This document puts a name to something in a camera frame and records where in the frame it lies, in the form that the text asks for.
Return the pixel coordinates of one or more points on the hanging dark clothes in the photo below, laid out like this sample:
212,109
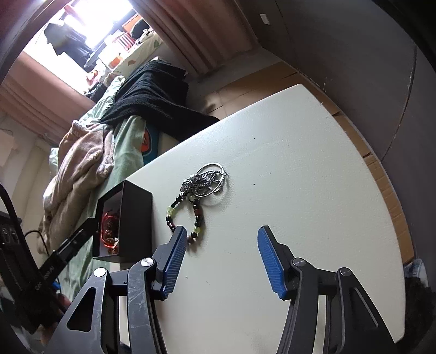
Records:
68,42

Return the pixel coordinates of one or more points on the person's left hand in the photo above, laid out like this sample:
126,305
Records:
63,303

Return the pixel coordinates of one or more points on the bed with green sheet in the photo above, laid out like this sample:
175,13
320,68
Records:
133,143

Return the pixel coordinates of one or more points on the black jewelry box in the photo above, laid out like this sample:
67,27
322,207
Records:
136,221

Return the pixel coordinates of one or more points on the dark fuzzy object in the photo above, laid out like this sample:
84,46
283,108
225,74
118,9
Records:
417,303

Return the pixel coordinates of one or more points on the black bag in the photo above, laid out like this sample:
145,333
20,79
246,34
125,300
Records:
141,29

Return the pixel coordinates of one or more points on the black knitted blanket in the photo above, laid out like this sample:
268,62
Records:
150,95

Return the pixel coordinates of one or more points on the white wall socket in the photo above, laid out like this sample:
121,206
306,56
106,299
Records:
265,18

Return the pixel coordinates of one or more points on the grey wardrobe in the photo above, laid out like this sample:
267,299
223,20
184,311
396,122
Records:
340,68

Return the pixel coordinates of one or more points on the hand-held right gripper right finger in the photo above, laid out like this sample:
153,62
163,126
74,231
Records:
272,262

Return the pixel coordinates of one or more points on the printed windowsill cushion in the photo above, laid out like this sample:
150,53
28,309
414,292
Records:
139,54

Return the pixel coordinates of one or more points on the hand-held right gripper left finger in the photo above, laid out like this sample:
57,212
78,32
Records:
173,262

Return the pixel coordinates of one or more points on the pink fleece blanket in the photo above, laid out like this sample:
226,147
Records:
78,166

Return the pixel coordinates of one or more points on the pink curtain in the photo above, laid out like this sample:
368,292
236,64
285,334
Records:
37,92
197,30

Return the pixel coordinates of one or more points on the orange storage box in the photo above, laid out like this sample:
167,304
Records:
131,23

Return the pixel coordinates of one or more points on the white low table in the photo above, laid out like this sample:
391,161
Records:
385,190

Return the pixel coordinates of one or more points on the white paper sheet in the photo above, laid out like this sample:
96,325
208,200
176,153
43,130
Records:
6,146

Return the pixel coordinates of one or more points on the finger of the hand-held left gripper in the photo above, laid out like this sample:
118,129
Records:
76,238

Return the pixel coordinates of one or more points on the pile of mixed jewelry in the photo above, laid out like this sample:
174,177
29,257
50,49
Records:
110,229

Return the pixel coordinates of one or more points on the light green quilt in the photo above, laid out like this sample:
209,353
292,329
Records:
102,102

